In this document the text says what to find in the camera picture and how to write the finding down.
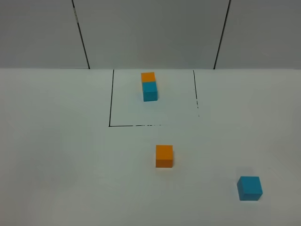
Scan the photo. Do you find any template blue cube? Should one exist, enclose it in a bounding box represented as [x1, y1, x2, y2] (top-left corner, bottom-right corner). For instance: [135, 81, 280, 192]
[142, 81, 158, 102]

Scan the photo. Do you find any template orange cube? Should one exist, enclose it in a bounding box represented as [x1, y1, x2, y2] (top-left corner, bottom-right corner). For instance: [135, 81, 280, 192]
[141, 72, 156, 83]

